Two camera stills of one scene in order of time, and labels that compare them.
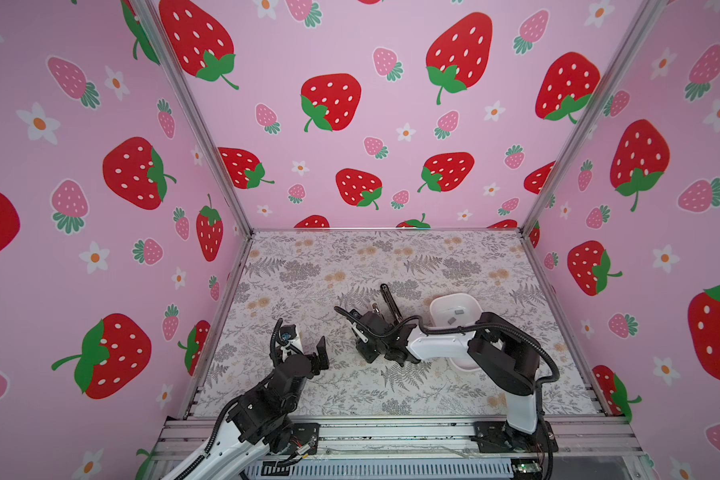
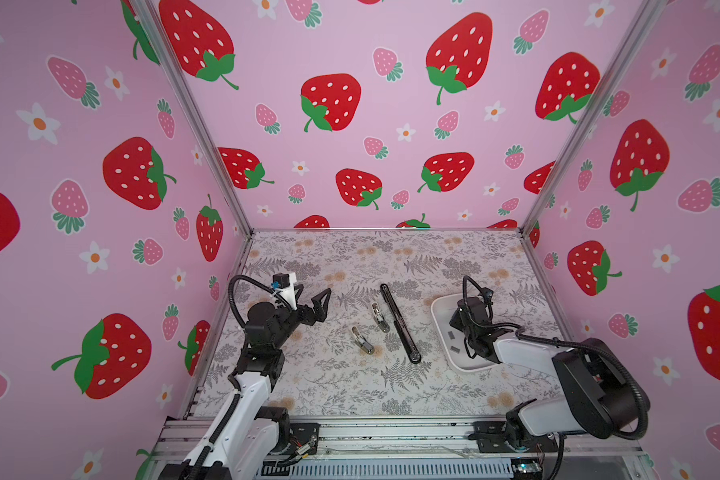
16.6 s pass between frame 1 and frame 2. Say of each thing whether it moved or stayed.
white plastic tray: stayed
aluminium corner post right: stayed
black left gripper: moved
